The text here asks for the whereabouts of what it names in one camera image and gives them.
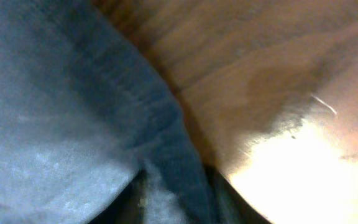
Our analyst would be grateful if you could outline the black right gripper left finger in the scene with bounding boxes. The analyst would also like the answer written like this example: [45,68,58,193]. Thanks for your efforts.
[88,170,146,224]

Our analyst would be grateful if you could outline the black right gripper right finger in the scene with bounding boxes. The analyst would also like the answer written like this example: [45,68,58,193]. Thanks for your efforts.
[204,165,270,224]

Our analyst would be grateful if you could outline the navy blue shorts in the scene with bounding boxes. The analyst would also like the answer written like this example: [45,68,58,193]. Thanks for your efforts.
[0,1,219,223]

